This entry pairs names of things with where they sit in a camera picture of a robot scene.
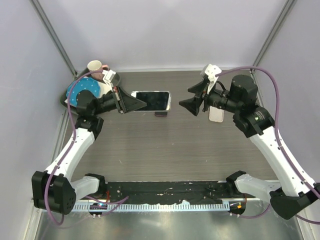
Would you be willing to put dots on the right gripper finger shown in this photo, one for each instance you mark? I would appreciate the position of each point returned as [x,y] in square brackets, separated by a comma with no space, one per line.
[192,105]
[200,88]

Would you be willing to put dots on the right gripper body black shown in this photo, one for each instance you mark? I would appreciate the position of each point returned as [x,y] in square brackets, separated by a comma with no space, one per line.
[207,99]

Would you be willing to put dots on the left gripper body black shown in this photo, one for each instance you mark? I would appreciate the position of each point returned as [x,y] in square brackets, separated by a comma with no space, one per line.
[117,95]

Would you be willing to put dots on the clear phone case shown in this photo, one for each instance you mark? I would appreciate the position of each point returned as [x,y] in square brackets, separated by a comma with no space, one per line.
[133,94]

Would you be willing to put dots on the purple smartphone black screen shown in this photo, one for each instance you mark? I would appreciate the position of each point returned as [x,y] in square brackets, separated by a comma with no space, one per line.
[161,113]

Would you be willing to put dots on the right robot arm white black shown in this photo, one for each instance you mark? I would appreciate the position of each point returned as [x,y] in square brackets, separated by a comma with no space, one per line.
[295,190]

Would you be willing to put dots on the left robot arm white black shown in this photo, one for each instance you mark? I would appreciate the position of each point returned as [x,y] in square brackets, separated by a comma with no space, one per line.
[53,189]

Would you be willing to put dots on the dark green tray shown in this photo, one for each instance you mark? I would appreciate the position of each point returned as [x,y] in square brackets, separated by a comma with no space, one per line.
[64,96]

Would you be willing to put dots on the blue dotted plate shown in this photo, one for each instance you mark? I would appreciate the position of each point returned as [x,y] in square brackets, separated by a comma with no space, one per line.
[86,83]

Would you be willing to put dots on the pink mug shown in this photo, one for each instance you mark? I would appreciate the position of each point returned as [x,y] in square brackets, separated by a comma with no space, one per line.
[96,68]

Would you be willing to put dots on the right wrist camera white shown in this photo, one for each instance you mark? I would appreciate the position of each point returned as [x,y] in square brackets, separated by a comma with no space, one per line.
[210,71]

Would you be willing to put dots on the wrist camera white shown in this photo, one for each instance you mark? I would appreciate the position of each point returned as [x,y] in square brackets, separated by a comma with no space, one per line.
[109,78]
[210,71]

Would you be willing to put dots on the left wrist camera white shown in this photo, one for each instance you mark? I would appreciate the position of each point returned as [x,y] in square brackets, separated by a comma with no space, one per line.
[109,78]

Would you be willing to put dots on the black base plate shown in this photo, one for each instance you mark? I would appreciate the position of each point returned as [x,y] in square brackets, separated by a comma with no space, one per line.
[165,192]

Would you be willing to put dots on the slotted cable duct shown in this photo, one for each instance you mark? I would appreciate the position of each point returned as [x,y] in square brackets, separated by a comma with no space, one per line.
[90,206]

